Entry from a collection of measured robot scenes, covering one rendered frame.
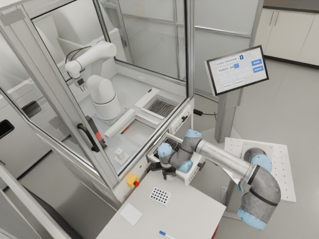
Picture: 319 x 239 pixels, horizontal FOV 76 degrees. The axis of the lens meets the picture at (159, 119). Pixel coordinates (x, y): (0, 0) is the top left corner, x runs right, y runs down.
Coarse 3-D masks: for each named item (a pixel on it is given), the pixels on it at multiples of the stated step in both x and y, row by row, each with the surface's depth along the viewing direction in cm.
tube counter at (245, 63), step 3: (246, 60) 173; (237, 63) 172; (240, 63) 173; (243, 63) 173; (246, 63) 174; (231, 66) 172; (234, 66) 172; (237, 66) 173; (240, 66) 173; (243, 66) 173; (231, 69) 172
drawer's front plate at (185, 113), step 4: (188, 108) 172; (184, 112) 168; (188, 112) 175; (180, 116) 165; (184, 116) 171; (188, 116) 179; (176, 120) 163; (180, 120) 167; (172, 124) 160; (176, 124) 163; (180, 124) 170; (172, 128) 160; (176, 128) 166; (172, 132) 163
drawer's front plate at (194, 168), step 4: (200, 156) 137; (196, 160) 136; (200, 160) 138; (196, 164) 134; (192, 168) 132; (196, 168) 137; (188, 172) 131; (192, 172) 132; (196, 172) 141; (188, 176) 129; (188, 180) 132; (188, 184) 136
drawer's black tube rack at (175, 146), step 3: (165, 138) 155; (168, 138) 155; (162, 141) 154; (165, 141) 153; (168, 141) 153; (171, 141) 153; (174, 141) 153; (171, 144) 151; (174, 144) 150; (177, 144) 150; (180, 144) 150; (174, 147) 148; (177, 147) 148; (174, 150) 150; (177, 150) 150; (153, 153) 147; (156, 153) 147; (156, 156) 148
